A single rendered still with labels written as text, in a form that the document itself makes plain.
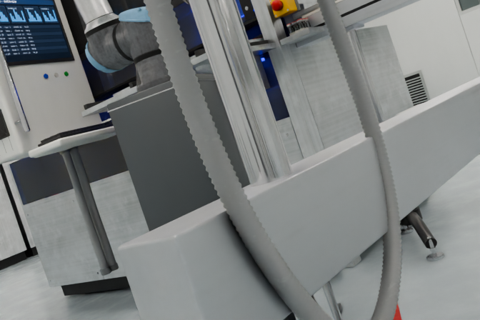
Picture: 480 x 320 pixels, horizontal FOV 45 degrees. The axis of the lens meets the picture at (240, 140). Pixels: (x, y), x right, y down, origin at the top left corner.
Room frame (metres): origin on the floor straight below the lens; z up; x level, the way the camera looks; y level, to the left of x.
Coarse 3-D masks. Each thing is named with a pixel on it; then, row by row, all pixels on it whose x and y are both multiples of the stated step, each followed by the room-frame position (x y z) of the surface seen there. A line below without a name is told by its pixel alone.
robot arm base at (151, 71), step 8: (144, 56) 1.55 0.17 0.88; (152, 56) 1.55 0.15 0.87; (160, 56) 1.55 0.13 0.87; (136, 64) 1.58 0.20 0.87; (144, 64) 1.56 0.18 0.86; (152, 64) 1.55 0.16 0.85; (160, 64) 1.55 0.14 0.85; (136, 72) 1.58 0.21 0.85; (144, 72) 1.55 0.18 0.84; (152, 72) 1.54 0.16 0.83; (160, 72) 1.54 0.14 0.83; (136, 80) 1.59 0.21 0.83; (144, 80) 1.55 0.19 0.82; (152, 80) 1.54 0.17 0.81; (160, 80) 1.53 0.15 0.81; (168, 80) 1.54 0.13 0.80; (136, 88) 1.58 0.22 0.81; (144, 88) 1.55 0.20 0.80
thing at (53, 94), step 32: (0, 0) 2.46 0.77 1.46; (32, 0) 2.61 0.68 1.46; (0, 32) 2.42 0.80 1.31; (32, 32) 2.56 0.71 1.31; (64, 32) 2.72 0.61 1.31; (0, 64) 2.38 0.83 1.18; (32, 64) 2.51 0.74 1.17; (64, 64) 2.67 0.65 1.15; (0, 96) 2.35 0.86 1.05; (32, 96) 2.47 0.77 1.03; (64, 96) 2.61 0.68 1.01; (0, 128) 2.37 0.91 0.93; (32, 128) 2.42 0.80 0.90; (64, 128) 2.56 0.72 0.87; (0, 160) 2.42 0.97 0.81
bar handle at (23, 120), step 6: (0, 42) 2.33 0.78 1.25; (0, 48) 2.32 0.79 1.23; (0, 54) 2.32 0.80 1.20; (0, 60) 2.32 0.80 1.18; (6, 66) 2.32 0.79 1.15; (6, 72) 2.32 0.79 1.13; (6, 78) 2.32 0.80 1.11; (12, 78) 2.33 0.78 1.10; (12, 84) 2.32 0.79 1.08; (12, 90) 2.32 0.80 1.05; (12, 96) 2.32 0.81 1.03; (18, 96) 2.33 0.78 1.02; (18, 102) 2.32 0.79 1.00; (18, 108) 2.32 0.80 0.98; (24, 114) 2.33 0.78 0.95; (18, 120) 2.34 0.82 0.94; (24, 120) 2.32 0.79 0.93; (24, 126) 2.32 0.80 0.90
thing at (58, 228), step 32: (384, 32) 2.87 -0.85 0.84; (320, 64) 2.32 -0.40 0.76; (384, 64) 2.78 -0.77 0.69; (320, 96) 2.26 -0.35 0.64; (352, 96) 2.46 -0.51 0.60; (384, 96) 2.69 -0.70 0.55; (288, 128) 2.19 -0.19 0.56; (320, 128) 2.20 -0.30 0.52; (352, 128) 2.39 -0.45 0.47; (64, 192) 3.15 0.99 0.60; (96, 192) 2.98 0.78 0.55; (128, 192) 2.83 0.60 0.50; (32, 224) 3.41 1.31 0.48; (64, 224) 3.21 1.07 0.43; (128, 224) 2.88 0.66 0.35; (64, 256) 3.28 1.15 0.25; (96, 256) 3.10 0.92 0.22
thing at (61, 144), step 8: (104, 128) 2.45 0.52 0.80; (112, 128) 2.48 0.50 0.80; (72, 136) 2.28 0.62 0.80; (80, 136) 2.31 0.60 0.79; (88, 136) 2.35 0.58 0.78; (96, 136) 2.39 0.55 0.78; (104, 136) 2.53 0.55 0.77; (48, 144) 2.26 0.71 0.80; (56, 144) 2.23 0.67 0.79; (64, 144) 2.24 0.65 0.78; (72, 144) 2.35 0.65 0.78; (80, 144) 2.51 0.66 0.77; (32, 152) 2.31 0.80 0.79; (40, 152) 2.29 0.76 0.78; (48, 152) 2.34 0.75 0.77
